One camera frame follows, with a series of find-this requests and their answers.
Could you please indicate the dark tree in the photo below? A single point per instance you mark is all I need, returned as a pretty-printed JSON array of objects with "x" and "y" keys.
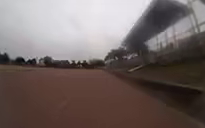
[{"x": 116, "y": 54}]

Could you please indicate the red running track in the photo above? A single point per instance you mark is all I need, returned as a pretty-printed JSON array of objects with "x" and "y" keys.
[{"x": 66, "y": 96}]

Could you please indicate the row of trees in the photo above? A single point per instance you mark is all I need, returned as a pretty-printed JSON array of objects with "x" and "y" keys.
[{"x": 50, "y": 61}]

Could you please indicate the grandstand with roof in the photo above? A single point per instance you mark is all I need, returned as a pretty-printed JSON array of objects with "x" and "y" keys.
[{"x": 173, "y": 30}]

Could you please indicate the dark kerb strip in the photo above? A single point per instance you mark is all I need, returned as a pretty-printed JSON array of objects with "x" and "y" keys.
[{"x": 176, "y": 95}]

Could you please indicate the pale sandy field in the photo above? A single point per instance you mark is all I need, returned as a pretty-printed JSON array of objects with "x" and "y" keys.
[{"x": 6, "y": 67}]

